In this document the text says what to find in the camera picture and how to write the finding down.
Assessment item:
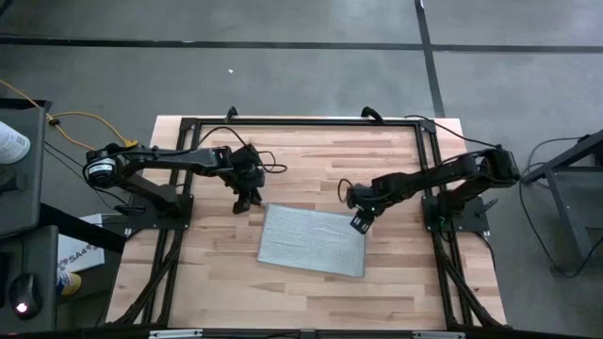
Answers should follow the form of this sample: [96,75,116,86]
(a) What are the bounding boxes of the black bar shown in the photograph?
[40,202,128,254]

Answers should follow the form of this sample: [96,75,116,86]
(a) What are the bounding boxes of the white frame bracket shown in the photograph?
[149,329,204,339]

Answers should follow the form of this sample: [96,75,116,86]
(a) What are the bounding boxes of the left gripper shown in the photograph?
[225,143,266,216]

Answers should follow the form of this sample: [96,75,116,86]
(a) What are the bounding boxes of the black computer mouse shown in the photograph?
[8,272,44,320]

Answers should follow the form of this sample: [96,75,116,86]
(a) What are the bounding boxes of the black floor cable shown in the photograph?
[517,136,603,279]
[44,140,128,213]

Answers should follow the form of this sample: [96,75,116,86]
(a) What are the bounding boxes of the white cardboard box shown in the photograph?
[56,213,107,274]

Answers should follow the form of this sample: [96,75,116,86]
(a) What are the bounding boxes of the white labelled bottle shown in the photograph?
[0,121,32,165]

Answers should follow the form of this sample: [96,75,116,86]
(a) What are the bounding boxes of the person's foot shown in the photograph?
[56,270,82,297]

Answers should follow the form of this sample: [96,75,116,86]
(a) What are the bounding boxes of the yellow cable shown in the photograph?
[0,78,140,152]

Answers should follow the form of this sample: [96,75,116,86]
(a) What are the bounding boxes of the light blue waffle microfiber towel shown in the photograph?
[256,202,367,278]

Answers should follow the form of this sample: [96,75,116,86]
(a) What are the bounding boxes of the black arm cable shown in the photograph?
[336,177,354,204]
[195,125,288,175]
[403,114,503,150]

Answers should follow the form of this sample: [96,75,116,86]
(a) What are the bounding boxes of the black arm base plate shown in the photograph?
[124,192,194,232]
[421,195,491,234]

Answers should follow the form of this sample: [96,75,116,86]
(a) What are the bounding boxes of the black metal table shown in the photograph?
[520,129,603,277]

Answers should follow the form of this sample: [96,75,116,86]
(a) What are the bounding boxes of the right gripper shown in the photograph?
[347,183,383,235]

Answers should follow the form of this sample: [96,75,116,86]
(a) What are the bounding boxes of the black aluminium table frame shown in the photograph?
[106,105,508,333]

